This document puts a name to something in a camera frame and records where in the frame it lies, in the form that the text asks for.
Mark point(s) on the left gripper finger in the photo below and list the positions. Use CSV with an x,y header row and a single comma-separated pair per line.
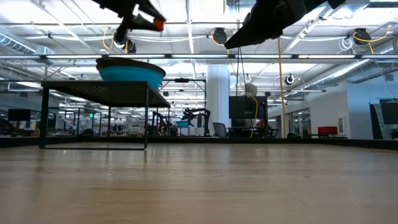
x,y
141,22
149,7

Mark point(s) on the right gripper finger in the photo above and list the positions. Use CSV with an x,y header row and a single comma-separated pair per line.
x,y
255,40
245,34

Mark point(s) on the blue collapsible colander grey rim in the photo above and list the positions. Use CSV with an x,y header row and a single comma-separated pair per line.
x,y
130,74

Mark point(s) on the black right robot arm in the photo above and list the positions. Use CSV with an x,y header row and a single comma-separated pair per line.
x,y
323,2

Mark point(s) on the black background robot arm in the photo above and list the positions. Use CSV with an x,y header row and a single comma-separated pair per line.
x,y
160,119
202,112

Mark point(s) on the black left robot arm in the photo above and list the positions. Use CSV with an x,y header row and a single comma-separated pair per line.
x,y
118,4

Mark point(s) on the white pillar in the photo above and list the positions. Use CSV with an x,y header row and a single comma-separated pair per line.
x,y
217,93

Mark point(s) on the black monitor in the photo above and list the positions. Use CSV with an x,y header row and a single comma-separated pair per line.
x,y
247,107

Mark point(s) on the black mesh metal rack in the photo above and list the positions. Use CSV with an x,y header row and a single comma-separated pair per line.
x,y
102,93

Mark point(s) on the grey office chair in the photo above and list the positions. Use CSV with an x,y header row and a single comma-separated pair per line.
x,y
220,129

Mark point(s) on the blue background bowl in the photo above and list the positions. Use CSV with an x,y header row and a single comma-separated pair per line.
x,y
183,124

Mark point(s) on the red box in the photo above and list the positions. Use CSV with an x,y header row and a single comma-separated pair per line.
x,y
327,130

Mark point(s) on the small dark background monitor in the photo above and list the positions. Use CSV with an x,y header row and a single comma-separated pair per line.
x,y
18,115

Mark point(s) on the dark screen panel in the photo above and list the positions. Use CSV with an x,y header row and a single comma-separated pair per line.
x,y
388,113

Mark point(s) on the black aluminium table frame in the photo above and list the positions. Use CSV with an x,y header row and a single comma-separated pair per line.
x,y
18,141

